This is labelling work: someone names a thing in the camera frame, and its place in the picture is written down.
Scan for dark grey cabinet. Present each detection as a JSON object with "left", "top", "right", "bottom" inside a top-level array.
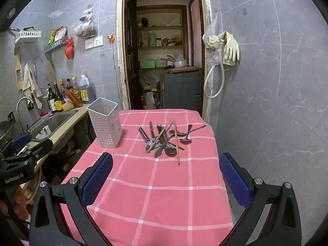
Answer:
[{"left": 160, "top": 70, "right": 203, "bottom": 112}]

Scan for orange red snack packet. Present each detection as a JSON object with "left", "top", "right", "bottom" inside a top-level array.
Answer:
[{"left": 63, "top": 90, "right": 84, "bottom": 107}]

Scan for small clear knotted bag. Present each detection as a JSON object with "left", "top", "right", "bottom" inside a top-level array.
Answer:
[{"left": 79, "top": 5, "right": 93, "bottom": 22}]

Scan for beige dish towel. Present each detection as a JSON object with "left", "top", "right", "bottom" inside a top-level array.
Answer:
[{"left": 22, "top": 63, "right": 43, "bottom": 109}]

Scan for red plastic bag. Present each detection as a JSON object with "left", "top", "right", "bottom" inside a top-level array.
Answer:
[{"left": 65, "top": 37, "right": 75, "bottom": 60}]

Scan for grey wall shelf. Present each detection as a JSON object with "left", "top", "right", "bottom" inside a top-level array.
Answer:
[{"left": 44, "top": 36, "right": 68, "bottom": 54}]

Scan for wooden cutting board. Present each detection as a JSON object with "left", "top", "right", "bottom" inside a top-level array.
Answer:
[{"left": 165, "top": 66, "right": 202, "bottom": 73}]

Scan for chrome faucet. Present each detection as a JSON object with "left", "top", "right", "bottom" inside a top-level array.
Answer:
[{"left": 16, "top": 96, "right": 35, "bottom": 134}]

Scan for hanging brown cloth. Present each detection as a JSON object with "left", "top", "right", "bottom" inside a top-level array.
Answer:
[{"left": 46, "top": 60, "right": 55, "bottom": 82}]

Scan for wooden grater board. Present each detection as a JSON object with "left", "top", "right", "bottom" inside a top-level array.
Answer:
[{"left": 15, "top": 51, "right": 23, "bottom": 91}]

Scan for stainless steel sink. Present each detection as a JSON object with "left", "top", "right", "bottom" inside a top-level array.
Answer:
[{"left": 26, "top": 110, "right": 79, "bottom": 146}]

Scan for hanging clear plastic bag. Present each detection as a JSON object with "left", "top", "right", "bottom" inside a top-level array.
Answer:
[{"left": 205, "top": 11, "right": 223, "bottom": 67}]

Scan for amber sauce bottle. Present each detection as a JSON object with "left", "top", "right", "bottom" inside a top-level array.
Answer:
[{"left": 71, "top": 77, "right": 80, "bottom": 100}]

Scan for black handled metal peeler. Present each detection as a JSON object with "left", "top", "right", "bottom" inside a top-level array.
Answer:
[{"left": 138, "top": 127, "right": 154, "bottom": 152}]

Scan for black range hood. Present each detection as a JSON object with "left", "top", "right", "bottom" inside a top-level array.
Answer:
[{"left": 0, "top": 0, "right": 39, "bottom": 31}]

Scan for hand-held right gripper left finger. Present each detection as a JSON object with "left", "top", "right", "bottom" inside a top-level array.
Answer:
[{"left": 29, "top": 152, "right": 114, "bottom": 246}]

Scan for white perforated utensil holder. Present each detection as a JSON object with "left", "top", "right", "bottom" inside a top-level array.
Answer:
[{"left": 87, "top": 98, "right": 123, "bottom": 148}]

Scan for white wall basket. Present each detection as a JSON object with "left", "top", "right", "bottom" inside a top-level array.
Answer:
[{"left": 15, "top": 30, "right": 42, "bottom": 44}]

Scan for pink checked tablecloth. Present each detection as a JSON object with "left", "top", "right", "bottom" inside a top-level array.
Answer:
[{"left": 59, "top": 109, "right": 234, "bottom": 246}]

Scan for crumpled cream rubber glove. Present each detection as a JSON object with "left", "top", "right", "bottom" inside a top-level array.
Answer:
[{"left": 202, "top": 32, "right": 226, "bottom": 49}]

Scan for dark pump bottle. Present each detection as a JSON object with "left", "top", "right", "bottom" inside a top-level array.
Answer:
[{"left": 47, "top": 83, "right": 57, "bottom": 112}]

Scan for colourful seasoning packets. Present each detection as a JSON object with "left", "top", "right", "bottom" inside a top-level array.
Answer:
[{"left": 49, "top": 26, "right": 67, "bottom": 44}]

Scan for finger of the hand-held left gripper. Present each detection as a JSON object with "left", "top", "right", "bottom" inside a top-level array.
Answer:
[
  {"left": 10, "top": 134, "right": 32, "bottom": 150},
  {"left": 25, "top": 138, "right": 54, "bottom": 160}
]

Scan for metal spoon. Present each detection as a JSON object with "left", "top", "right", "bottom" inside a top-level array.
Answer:
[
  {"left": 164, "top": 143, "right": 177, "bottom": 157},
  {"left": 176, "top": 125, "right": 207, "bottom": 137},
  {"left": 179, "top": 124, "right": 193, "bottom": 144}
]

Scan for clear bag of dried goods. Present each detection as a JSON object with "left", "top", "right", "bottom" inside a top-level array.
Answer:
[{"left": 73, "top": 20, "right": 98, "bottom": 38}]

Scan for large dark liquid jug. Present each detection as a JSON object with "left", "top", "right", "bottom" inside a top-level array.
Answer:
[{"left": 78, "top": 74, "right": 92, "bottom": 101}]

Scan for cream door frame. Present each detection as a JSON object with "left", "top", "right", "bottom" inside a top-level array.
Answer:
[{"left": 116, "top": 0, "right": 214, "bottom": 123}]

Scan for person's left hand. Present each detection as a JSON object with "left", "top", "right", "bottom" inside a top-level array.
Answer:
[{"left": 13, "top": 186, "right": 29, "bottom": 221}]

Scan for wooden shelf unit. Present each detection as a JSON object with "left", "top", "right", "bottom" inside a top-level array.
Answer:
[{"left": 135, "top": 5, "right": 189, "bottom": 69}]

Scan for dark soy sauce bottle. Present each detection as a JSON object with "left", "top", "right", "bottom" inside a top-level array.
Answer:
[{"left": 53, "top": 81, "right": 64, "bottom": 112}]

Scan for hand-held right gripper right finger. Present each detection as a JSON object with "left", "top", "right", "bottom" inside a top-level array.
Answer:
[{"left": 219, "top": 152, "right": 302, "bottom": 246}]

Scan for dark wooden door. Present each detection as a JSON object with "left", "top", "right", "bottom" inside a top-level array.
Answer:
[{"left": 127, "top": 0, "right": 140, "bottom": 109}]

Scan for white hose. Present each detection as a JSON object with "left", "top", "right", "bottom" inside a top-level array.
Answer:
[{"left": 204, "top": 47, "right": 225, "bottom": 99}]

